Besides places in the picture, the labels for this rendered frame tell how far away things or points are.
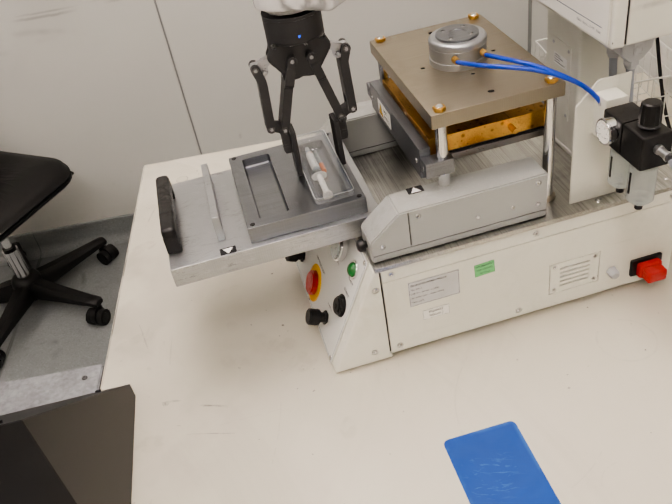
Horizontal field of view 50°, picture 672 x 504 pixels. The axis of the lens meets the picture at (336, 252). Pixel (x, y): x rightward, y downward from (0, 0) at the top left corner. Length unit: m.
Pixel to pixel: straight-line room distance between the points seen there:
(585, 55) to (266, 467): 0.71
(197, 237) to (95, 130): 1.67
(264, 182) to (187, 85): 1.49
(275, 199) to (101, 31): 1.56
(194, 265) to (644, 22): 0.63
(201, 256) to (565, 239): 0.51
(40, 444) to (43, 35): 1.92
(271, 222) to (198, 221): 0.13
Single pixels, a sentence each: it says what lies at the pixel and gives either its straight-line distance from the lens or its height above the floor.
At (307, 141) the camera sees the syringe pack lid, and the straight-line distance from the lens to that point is 1.11.
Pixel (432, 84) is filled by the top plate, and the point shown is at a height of 1.11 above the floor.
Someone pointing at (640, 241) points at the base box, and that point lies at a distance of 1.14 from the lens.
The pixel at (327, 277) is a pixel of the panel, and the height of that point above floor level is 0.83.
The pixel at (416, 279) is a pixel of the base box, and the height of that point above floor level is 0.89.
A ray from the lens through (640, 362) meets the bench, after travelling 1.09.
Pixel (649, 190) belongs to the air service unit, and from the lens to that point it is 0.95.
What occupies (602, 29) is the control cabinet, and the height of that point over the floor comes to 1.17.
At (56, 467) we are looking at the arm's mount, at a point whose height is 0.97.
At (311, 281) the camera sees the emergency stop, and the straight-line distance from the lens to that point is 1.16.
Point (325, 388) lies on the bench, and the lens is 1.06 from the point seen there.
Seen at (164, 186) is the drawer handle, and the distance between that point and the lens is 1.08.
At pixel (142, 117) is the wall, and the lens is 2.61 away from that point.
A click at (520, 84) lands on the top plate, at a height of 1.11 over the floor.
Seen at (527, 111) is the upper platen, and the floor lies 1.06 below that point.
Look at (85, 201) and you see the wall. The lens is 2.82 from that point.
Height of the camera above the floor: 1.54
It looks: 38 degrees down
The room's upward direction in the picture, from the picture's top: 11 degrees counter-clockwise
